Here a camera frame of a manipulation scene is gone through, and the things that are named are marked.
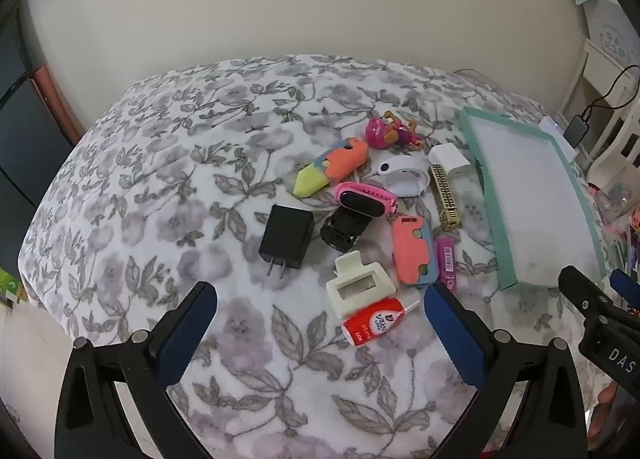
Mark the pink smart band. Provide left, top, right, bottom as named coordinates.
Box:
left=335, top=182, right=399, bottom=217

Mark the white slatted rail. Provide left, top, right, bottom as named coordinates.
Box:
left=590, top=104, right=640, bottom=177

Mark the black toy car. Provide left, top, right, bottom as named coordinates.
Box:
left=320, top=207, right=373, bottom=252

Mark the green packet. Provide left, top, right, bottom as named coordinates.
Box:
left=0, top=269, right=26, bottom=312

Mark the dark wardrobe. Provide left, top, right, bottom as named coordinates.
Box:
left=0, top=4, right=83, bottom=265

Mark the grey power bank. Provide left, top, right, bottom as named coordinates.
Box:
left=565, top=115, right=592, bottom=147

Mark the white printed bag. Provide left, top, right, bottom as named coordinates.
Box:
left=585, top=0, right=640, bottom=70

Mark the white shelf unit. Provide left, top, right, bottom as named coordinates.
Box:
left=555, top=39, right=640, bottom=174

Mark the floral grey white blanket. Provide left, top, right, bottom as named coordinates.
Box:
left=17, top=54, right=616, bottom=459

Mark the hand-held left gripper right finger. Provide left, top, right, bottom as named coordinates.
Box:
left=422, top=281, right=587, bottom=459

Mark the orange yellow carrot toy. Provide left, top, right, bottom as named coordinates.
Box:
left=292, top=137, right=369, bottom=198

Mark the orange blue toy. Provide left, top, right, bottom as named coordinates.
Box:
left=391, top=215, right=439, bottom=288

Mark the pile of colourful toys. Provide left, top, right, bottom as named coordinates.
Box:
left=587, top=179, right=640, bottom=270

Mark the white cube charger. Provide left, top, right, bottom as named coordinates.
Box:
left=428, top=143, right=472, bottom=180

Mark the purple tube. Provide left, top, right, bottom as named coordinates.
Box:
left=436, top=235, right=459, bottom=296

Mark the white watch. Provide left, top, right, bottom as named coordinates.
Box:
left=374, top=153, right=432, bottom=198

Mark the pink dog toy figure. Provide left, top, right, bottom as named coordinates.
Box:
left=365, top=110, right=423, bottom=152

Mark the white flat device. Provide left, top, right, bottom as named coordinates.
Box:
left=539, top=118, right=576, bottom=160

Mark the green rimmed white tray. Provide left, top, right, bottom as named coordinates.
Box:
left=459, top=106, right=607, bottom=291

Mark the red glue bottle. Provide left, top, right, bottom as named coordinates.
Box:
left=341, top=297, right=421, bottom=347

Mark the cream hair claw clip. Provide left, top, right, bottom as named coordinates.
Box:
left=326, top=250, right=396, bottom=325

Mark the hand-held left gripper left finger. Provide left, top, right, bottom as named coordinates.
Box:
left=54, top=280, right=218, bottom=459

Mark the gold harmonica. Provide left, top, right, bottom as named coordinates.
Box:
left=429, top=164, right=462, bottom=231

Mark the person's right hand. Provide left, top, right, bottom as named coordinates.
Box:
left=586, top=381, right=620, bottom=440

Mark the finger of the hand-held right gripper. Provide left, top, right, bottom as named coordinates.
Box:
left=558, top=265, right=608, bottom=322
left=609, top=268, right=640, bottom=310

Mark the black power adapter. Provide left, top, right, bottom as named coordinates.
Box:
left=258, top=204, right=316, bottom=281

